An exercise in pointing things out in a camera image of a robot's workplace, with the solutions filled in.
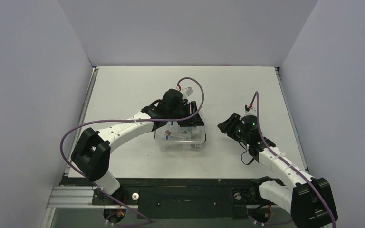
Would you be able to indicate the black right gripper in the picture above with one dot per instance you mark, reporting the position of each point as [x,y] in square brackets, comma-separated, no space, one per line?
[232,126]

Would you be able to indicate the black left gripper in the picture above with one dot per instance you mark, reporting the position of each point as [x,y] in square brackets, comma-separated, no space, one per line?
[190,109]

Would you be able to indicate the blue white wipe packets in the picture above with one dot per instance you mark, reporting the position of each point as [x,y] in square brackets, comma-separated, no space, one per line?
[185,136]

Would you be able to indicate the clear plastic box lid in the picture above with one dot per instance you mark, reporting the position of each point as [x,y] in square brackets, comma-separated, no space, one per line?
[198,134]

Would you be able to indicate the clear plastic medicine box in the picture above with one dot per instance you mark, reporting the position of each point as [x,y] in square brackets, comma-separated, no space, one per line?
[181,147]

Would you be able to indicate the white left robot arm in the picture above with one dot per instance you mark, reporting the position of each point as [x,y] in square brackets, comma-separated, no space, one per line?
[94,147]

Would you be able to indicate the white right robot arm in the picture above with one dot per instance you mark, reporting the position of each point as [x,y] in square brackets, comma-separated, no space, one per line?
[308,200]

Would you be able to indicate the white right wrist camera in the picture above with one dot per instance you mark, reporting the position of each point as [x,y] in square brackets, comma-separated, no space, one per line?
[250,110]

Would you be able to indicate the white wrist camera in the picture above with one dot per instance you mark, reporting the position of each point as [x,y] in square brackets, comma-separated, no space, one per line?
[186,92]
[250,110]

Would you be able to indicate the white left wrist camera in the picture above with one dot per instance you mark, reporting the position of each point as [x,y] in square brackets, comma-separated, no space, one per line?
[186,92]

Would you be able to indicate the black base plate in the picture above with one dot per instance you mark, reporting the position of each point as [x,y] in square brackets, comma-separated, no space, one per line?
[192,198]

